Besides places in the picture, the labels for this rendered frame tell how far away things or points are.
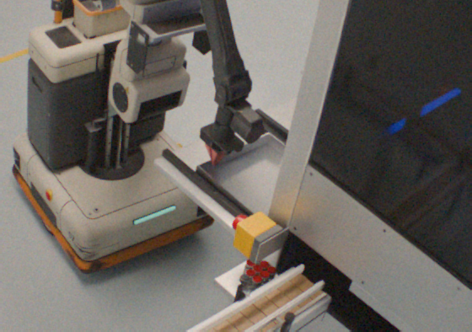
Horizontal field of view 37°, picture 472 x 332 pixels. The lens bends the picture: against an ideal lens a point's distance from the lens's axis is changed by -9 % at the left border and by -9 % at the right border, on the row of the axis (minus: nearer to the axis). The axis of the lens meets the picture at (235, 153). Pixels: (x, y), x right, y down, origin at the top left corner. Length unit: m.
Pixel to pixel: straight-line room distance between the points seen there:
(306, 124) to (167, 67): 1.03
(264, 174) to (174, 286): 0.96
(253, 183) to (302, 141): 0.46
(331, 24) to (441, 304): 0.59
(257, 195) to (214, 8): 0.50
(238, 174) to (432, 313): 0.75
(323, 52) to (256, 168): 0.67
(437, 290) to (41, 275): 1.76
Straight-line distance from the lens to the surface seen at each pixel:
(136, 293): 2.80
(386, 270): 1.51
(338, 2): 1.36
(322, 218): 1.57
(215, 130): 1.87
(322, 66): 1.43
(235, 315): 1.57
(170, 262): 2.93
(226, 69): 1.76
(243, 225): 1.62
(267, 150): 2.08
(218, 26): 1.75
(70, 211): 2.70
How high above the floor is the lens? 2.14
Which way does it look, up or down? 38 degrees down
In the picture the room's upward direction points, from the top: 11 degrees clockwise
